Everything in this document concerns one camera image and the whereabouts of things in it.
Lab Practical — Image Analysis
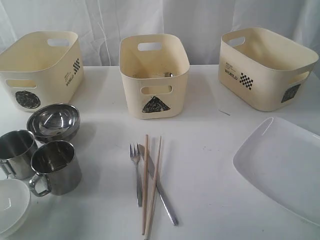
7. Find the wooden chopstick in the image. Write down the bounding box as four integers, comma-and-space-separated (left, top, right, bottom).
144, 136, 162, 240
141, 134, 149, 235

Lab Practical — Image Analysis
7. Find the steel bowl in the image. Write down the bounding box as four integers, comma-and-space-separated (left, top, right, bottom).
26, 103, 81, 144

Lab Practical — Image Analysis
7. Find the steel mug front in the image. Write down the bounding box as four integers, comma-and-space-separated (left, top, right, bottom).
28, 140, 82, 197

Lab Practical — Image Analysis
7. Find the steel mug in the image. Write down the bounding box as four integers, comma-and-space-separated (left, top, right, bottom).
28, 140, 82, 197
0, 129, 38, 180

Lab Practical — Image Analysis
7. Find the white round bowl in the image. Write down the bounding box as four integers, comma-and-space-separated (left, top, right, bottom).
0, 178, 31, 240

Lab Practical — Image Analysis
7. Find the steel fork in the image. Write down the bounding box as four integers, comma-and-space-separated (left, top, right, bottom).
129, 143, 143, 207

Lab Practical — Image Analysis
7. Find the steel table knife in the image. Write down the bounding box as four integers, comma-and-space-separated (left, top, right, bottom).
147, 154, 179, 226

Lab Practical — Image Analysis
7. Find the cream bin with triangle mark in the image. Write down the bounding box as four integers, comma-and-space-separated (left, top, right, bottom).
119, 34, 190, 120

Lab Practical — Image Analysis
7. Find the white backdrop curtain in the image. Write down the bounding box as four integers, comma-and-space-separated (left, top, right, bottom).
0, 0, 320, 66

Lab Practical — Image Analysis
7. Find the cream bin with square mark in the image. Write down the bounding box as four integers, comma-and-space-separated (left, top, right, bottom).
218, 27, 320, 112

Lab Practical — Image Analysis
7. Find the white rectangular plate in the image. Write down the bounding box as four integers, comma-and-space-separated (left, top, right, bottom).
233, 116, 320, 227

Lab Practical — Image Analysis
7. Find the cream bin with circle mark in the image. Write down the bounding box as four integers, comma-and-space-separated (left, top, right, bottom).
0, 31, 84, 112

